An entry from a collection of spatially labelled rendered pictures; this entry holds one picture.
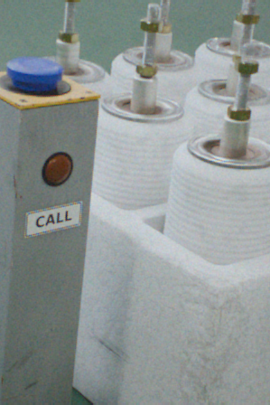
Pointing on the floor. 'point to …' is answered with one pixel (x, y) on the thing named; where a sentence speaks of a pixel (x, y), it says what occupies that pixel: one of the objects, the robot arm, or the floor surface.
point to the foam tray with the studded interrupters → (176, 318)
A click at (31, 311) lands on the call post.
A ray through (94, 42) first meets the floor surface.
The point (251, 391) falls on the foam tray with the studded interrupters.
